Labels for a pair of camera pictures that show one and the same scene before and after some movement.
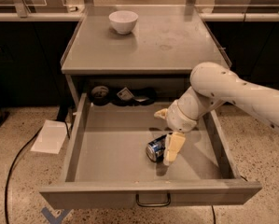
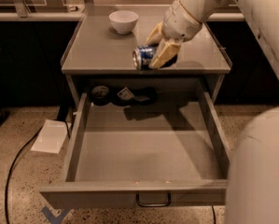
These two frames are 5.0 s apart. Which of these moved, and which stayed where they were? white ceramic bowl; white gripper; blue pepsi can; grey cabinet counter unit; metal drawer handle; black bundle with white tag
Moved: white gripper; blue pepsi can
Stayed: white ceramic bowl; metal drawer handle; grey cabinet counter unit; black bundle with white tag
